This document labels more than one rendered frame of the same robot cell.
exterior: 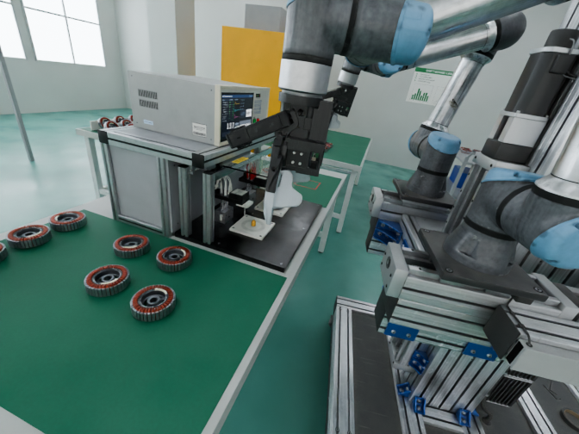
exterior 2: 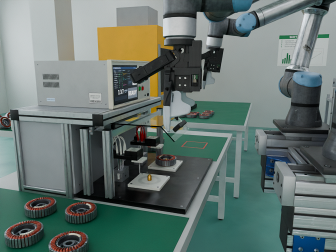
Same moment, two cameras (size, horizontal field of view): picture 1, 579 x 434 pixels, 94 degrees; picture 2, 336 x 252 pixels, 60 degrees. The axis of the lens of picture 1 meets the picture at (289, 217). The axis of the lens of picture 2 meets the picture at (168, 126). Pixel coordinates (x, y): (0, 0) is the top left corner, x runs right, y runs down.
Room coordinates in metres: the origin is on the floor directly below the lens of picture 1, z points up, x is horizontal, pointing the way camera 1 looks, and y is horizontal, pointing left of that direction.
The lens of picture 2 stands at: (-0.23, 0.00, 1.29)
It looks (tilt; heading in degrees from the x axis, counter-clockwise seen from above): 12 degrees down; 3
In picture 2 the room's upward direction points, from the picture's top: straight up
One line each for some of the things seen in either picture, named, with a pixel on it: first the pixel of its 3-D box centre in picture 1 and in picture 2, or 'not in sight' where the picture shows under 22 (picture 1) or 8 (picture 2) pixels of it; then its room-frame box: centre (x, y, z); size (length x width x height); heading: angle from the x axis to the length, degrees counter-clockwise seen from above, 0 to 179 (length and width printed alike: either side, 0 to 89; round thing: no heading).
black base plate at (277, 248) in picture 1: (260, 218); (155, 175); (1.14, 0.13, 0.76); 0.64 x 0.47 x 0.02; 165
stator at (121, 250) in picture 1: (132, 245); (40, 207); (0.77, 0.54, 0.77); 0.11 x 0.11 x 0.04
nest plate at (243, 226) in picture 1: (252, 226); (149, 181); (1.02, 0.15, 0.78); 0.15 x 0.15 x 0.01; 75
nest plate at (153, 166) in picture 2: (273, 207); (165, 164); (1.26, 0.09, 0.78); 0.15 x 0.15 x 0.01; 75
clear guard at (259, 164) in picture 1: (256, 170); (146, 126); (1.02, 0.16, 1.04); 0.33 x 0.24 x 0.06; 75
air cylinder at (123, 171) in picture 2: (224, 213); (120, 173); (1.06, 0.29, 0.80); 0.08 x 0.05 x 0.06; 165
